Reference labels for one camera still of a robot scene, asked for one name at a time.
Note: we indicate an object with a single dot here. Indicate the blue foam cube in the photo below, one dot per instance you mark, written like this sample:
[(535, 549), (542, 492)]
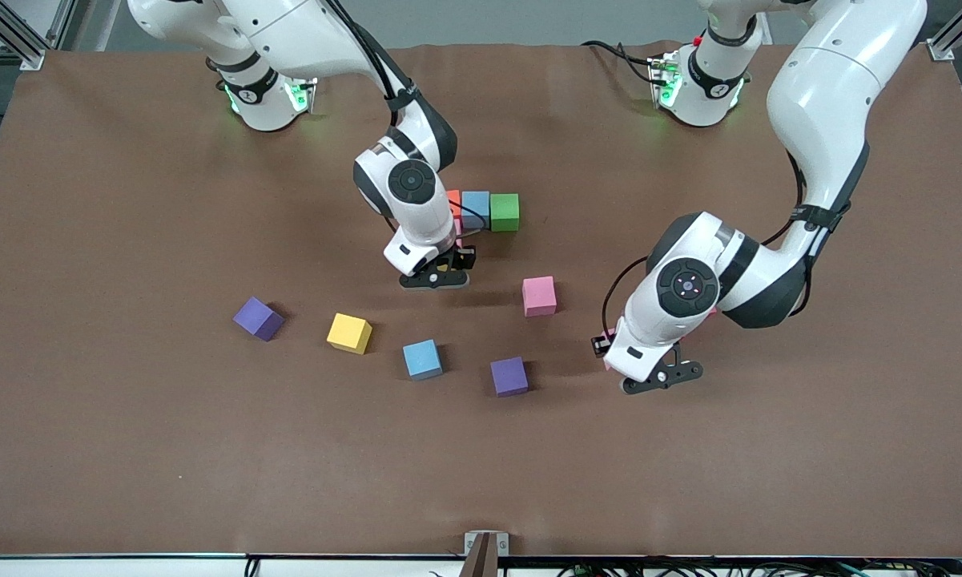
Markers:
[(476, 210), (422, 359)]

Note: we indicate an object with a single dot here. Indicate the orange foam cube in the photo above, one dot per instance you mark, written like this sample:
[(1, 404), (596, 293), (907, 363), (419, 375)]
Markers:
[(454, 200)]

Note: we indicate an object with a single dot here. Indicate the green foam cube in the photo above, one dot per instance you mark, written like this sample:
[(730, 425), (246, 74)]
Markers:
[(505, 212)]

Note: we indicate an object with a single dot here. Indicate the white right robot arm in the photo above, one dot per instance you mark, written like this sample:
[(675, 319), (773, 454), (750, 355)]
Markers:
[(424, 228)]

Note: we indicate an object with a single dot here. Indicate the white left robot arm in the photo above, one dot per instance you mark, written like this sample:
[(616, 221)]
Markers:
[(825, 96)]

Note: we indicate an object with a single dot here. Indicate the purple foam cube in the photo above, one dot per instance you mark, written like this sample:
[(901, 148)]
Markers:
[(258, 318), (509, 376)]

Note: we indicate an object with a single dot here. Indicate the brown table mat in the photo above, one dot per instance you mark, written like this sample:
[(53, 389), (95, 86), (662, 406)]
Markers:
[(208, 449)]

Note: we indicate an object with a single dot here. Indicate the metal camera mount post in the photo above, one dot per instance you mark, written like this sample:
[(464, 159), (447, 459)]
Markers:
[(486, 553)]

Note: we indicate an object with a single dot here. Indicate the white table front rail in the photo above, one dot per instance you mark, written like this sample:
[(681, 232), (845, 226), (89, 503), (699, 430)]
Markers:
[(128, 569)]

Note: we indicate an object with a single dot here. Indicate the aluminium frame post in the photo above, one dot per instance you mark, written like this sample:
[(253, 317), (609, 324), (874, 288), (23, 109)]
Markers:
[(16, 36), (949, 44)]

